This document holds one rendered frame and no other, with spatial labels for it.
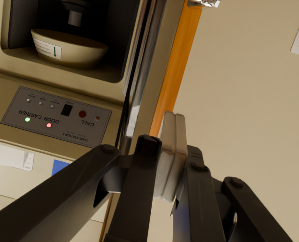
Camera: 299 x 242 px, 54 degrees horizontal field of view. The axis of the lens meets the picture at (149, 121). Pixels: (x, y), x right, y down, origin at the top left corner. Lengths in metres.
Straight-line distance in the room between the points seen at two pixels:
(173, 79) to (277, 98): 0.65
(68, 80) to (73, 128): 0.11
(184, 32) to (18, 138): 0.35
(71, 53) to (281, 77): 0.71
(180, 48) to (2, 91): 0.36
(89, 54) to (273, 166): 0.81
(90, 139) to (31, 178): 0.24
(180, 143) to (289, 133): 1.00
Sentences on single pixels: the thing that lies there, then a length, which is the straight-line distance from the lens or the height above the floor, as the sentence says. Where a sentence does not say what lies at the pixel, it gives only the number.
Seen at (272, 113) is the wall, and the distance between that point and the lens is 1.11.
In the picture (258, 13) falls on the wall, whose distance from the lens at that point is 1.04.
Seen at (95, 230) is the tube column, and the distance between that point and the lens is 0.77.
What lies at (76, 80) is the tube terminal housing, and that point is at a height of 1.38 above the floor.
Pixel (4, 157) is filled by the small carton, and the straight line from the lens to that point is 0.65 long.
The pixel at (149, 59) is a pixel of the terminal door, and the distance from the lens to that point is 0.26.
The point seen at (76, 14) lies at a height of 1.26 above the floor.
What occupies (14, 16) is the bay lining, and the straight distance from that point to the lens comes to 0.70.
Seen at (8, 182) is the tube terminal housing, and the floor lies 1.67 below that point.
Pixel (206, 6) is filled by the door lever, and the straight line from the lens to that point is 0.31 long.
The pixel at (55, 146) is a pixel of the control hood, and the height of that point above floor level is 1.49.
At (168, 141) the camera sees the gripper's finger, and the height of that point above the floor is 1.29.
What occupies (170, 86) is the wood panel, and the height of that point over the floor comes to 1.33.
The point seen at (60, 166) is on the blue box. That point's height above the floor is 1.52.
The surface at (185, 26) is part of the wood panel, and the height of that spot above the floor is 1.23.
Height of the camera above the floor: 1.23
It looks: 19 degrees up
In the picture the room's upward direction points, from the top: 165 degrees counter-clockwise
